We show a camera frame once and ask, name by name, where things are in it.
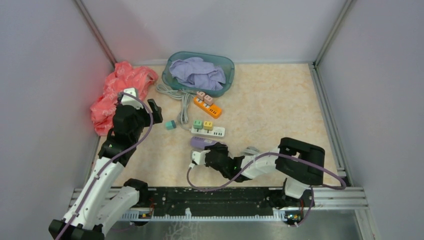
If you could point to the pink printed garment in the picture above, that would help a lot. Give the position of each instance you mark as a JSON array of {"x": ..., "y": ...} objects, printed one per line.
[{"x": 123, "y": 77}]

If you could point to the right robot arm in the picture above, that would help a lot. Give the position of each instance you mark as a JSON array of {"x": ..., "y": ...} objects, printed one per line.
[{"x": 301, "y": 162}]

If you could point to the white power strip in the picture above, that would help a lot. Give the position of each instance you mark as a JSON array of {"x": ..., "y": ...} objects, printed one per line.
[{"x": 216, "y": 132}]

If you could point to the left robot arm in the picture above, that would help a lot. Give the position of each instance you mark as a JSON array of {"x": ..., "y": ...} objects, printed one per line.
[{"x": 90, "y": 218}]

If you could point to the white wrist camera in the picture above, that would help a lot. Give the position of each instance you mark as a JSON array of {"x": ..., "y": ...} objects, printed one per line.
[
  {"x": 132, "y": 96},
  {"x": 198, "y": 158}
]

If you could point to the pink plug adapter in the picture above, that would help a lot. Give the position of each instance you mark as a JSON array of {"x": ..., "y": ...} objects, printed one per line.
[
  {"x": 208, "y": 100},
  {"x": 200, "y": 95}
]

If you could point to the teal plastic basket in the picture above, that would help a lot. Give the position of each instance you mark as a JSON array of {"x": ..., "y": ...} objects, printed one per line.
[{"x": 225, "y": 63}]

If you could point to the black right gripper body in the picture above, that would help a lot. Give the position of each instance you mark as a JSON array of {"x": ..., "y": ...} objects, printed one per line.
[{"x": 223, "y": 149}]

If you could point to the lavender cloth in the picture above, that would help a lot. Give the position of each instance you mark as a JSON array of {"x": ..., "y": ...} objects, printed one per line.
[{"x": 194, "y": 72}]

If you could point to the green plug adapter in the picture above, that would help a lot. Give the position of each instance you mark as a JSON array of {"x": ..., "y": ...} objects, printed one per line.
[{"x": 198, "y": 124}]

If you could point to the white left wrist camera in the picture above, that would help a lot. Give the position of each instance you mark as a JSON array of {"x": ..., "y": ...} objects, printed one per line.
[{"x": 132, "y": 96}]

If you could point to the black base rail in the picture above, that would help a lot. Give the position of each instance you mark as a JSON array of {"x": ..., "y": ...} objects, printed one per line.
[{"x": 227, "y": 202}]

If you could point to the orange power strip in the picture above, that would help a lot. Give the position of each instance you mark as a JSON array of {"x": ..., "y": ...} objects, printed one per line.
[{"x": 212, "y": 110}]

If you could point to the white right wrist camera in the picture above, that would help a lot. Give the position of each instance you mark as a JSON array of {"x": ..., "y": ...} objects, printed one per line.
[{"x": 198, "y": 158}]

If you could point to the teal blue plug adapter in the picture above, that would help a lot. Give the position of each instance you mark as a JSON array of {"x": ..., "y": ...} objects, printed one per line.
[{"x": 170, "y": 125}]

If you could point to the purple power strip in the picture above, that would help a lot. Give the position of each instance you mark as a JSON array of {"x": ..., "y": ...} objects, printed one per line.
[{"x": 205, "y": 144}]

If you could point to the yellow plug adapter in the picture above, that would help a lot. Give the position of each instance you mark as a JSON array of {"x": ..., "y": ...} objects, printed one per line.
[{"x": 208, "y": 125}]

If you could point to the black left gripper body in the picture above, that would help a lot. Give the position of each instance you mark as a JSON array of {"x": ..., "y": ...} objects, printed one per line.
[{"x": 144, "y": 119}]

